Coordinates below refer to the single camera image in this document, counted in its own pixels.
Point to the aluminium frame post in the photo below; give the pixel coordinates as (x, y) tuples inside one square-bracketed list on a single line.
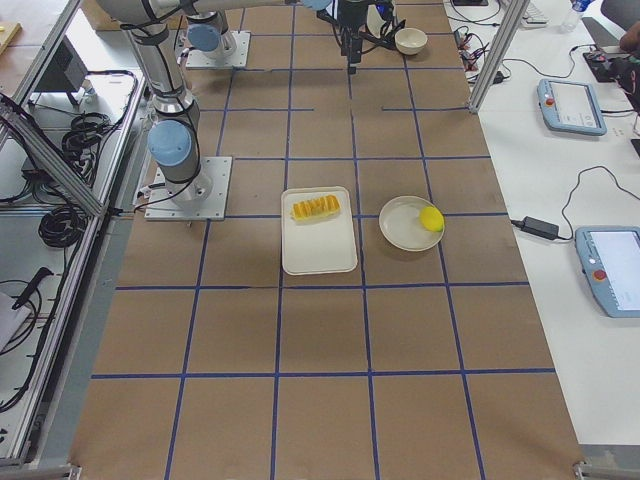
[(498, 48)]

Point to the black dish rack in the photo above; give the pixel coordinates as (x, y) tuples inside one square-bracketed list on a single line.
[(385, 35)]

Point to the yellow lemon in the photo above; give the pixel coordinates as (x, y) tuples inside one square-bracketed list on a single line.
[(432, 219)]

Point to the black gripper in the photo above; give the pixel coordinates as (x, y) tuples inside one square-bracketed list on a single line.
[(351, 16)]

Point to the far blue teach pendant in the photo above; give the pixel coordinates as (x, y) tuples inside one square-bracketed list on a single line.
[(570, 107)]

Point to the aluminium frame rail left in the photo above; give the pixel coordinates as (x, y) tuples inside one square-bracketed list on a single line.
[(25, 130)]

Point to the blue teach pendant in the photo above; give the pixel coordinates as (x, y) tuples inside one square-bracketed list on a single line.
[(570, 107), (609, 256)]

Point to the black power adapter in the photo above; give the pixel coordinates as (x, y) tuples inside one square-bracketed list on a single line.
[(540, 228)]

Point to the white rectangular tray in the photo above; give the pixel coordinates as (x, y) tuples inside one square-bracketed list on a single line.
[(320, 245)]

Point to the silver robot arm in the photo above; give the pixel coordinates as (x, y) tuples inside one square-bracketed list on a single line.
[(173, 140), (207, 24)]

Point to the small white bowl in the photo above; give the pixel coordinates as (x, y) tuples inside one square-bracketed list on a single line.
[(410, 41)]

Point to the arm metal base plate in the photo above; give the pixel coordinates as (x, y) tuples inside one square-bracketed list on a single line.
[(204, 198), (211, 51)]

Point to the white shallow round plate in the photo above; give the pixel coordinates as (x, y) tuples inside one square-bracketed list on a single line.
[(400, 225)]

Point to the near blue teach pendant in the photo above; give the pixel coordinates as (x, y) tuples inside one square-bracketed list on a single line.
[(609, 256)]

